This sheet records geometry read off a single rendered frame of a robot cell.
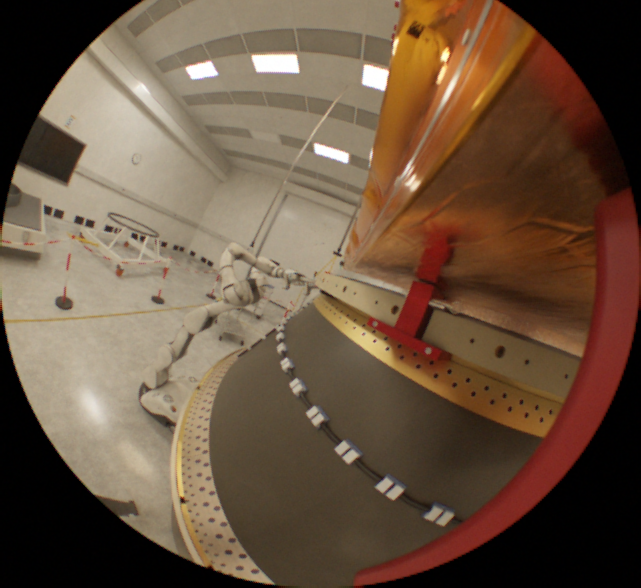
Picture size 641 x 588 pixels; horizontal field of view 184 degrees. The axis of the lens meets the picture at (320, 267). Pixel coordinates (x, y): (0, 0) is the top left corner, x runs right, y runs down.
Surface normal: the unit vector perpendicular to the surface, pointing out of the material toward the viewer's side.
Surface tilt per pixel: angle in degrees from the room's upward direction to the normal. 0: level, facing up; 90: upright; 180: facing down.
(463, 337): 90
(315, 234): 90
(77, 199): 90
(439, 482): 62
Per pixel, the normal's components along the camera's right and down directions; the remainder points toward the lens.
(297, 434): -0.50, -0.76
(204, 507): -0.22, -0.92
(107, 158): 0.91, 0.40
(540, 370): -0.61, -0.32
